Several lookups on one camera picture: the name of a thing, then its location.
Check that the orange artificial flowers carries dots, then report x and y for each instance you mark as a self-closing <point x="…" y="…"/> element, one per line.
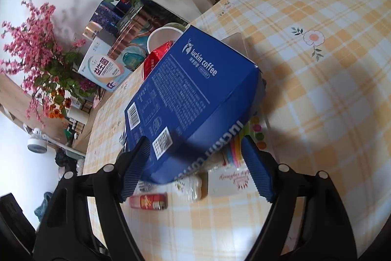
<point x="56" y="109"/>

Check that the copper striped teal box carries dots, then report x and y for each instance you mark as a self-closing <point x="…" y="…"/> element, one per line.
<point x="134" y="44"/>

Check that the small red bottle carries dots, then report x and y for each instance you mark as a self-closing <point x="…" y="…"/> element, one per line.
<point x="146" y="201"/>

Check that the clear plastic wrapped packet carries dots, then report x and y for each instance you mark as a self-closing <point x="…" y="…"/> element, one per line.
<point x="189" y="189"/>

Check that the white security camera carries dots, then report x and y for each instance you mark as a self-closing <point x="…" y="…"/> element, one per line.
<point x="36" y="146"/>

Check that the white printed packet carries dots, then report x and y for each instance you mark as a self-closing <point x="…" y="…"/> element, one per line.
<point x="226" y="184"/>

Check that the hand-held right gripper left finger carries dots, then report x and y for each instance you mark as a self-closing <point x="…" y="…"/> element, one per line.
<point x="134" y="169"/>

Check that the blue probiotic box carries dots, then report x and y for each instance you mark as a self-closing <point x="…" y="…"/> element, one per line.
<point x="104" y="65"/>

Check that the white cylinder jar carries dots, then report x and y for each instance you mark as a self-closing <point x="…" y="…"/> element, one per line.
<point x="78" y="115"/>

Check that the white paper cup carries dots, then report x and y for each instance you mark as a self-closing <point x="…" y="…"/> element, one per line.
<point x="160" y="36"/>

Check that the dark grey box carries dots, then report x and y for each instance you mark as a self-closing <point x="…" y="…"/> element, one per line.
<point x="129" y="16"/>

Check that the purple picture box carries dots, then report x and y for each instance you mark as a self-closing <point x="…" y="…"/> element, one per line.
<point x="107" y="18"/>

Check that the pink blossom plant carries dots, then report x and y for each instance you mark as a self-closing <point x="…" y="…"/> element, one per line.
<point x="33" y="44"/>

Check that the crushed red soda can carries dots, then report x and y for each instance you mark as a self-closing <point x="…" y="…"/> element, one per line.
<point x="154" y="60"/>

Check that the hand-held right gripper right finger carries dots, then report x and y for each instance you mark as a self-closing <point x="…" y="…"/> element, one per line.
<point x="256" y="169"/>

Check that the blue coffee box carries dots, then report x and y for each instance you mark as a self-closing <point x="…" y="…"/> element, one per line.
<point x="189" y="80"/>

